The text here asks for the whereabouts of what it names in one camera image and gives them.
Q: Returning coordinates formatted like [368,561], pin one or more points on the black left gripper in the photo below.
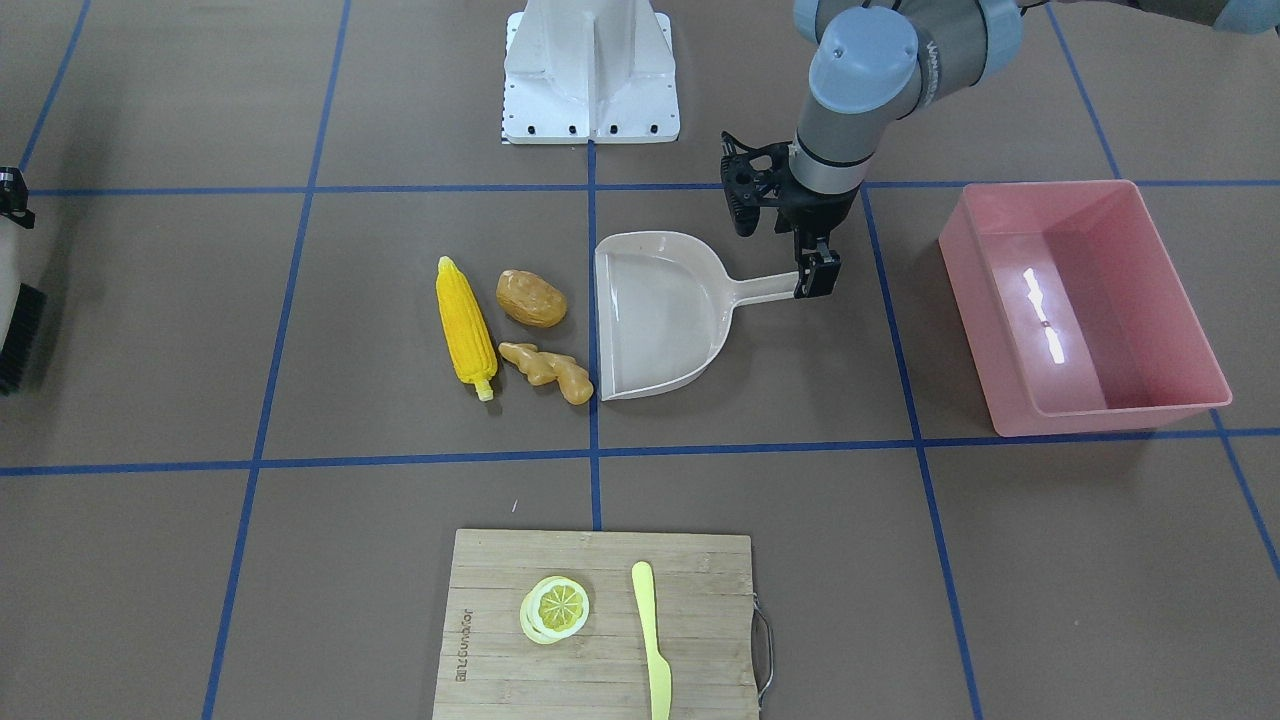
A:
[822,208]

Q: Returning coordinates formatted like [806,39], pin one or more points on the yellow plastic knife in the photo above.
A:
[660,677]

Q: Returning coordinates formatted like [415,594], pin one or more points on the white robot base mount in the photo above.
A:
[589,72]

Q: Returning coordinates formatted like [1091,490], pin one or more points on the brown toy potato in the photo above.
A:
[529,299]

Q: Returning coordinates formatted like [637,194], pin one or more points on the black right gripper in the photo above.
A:
[12,192]

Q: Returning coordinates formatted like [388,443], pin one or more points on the beige plastic dustpan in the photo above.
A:
[665,304]

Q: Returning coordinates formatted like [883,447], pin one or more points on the bamboo cutting board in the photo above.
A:
[705,617]

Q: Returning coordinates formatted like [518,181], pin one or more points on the yellow toy corn cob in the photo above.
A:
[473,355]

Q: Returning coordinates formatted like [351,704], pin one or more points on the beige hand brush black bristles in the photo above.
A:
[22,305]

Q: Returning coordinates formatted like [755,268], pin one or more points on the yellow toy lemon slices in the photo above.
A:
[554,610]

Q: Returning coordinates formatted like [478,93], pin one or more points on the pink plastic bin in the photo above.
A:
[1075,315]

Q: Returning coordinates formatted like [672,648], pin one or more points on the tan toy ginger root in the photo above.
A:
[541,368]

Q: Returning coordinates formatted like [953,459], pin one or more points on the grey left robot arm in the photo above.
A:
[875,62]

